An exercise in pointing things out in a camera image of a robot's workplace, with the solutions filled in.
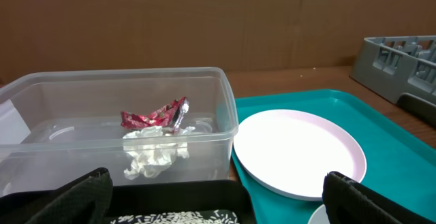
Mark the grey dishwasher rack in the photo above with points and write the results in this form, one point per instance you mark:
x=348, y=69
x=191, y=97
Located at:
x=401, y=70

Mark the large white plate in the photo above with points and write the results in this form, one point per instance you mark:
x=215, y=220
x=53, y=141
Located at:
x=290, y=152

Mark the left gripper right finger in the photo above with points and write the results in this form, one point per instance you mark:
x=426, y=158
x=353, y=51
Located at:
x=349, y=202

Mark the clear plastic bin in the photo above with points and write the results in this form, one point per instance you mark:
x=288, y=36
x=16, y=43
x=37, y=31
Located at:
x=58, y=126

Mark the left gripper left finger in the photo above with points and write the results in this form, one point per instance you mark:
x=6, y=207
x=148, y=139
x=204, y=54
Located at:
x=83, y=200

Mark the white tissue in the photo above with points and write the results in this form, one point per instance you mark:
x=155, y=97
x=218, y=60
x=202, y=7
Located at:
x=151, y=160

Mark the grey bowl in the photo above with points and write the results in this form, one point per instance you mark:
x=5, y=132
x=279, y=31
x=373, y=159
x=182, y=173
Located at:
x=319, y=216

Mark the black plastic tray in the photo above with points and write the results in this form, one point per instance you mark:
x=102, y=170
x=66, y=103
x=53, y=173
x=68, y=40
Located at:
x=180, y=197

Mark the red snack wrapper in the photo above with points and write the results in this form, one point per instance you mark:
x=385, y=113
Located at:
x=169, y=116

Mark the pile of rice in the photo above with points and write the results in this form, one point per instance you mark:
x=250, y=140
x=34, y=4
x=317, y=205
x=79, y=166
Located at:
x=186, y=217

